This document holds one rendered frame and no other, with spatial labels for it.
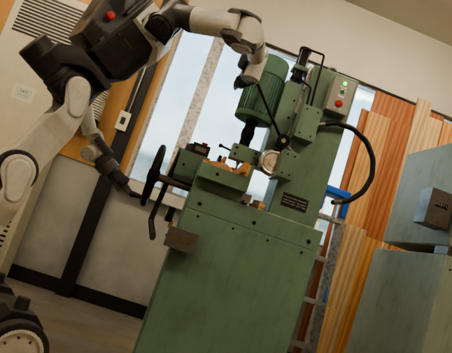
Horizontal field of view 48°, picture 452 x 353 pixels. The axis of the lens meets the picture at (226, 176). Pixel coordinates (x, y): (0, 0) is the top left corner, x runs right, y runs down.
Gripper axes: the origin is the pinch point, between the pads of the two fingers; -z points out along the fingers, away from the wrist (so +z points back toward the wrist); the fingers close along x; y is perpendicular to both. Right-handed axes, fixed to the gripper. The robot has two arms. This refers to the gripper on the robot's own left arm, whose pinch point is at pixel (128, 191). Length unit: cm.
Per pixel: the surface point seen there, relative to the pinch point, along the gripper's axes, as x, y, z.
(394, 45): -77, 252, -32
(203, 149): 11.7, 35.0, -7.4
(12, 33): -86, 31, 130
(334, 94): 38, 88, -27
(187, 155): 10.0, 28.1, -4.7
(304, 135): 34, 65, -32
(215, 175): 32.3, 22.7, -19.9
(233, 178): 33, 27, -26
